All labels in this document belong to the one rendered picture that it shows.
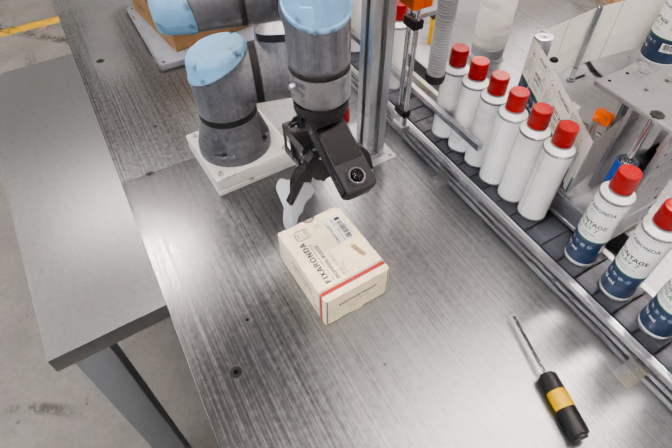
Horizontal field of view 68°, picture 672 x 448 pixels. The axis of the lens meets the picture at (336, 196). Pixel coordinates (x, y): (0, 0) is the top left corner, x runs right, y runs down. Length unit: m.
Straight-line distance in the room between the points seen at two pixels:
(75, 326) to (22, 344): 1.10
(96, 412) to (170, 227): 0.93
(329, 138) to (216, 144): 0.43
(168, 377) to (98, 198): 0.83
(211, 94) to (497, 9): 0.69
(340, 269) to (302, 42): 0.40
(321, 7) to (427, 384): 0.56
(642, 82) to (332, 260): 0.55
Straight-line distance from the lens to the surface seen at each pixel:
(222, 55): 0.93
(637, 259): 0.85
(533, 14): 1.61
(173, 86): 1.37
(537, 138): 0.89
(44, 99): 1.45
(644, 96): 0.87
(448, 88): 1.01
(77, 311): 0.97
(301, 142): 0.67
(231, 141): 1.01
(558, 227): 0.99
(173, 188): 1.09
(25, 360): 2.01
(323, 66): 0.57
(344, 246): 0.84
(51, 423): 1.87
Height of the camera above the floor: 1.58
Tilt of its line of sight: 48 degrees down
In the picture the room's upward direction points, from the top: straight up
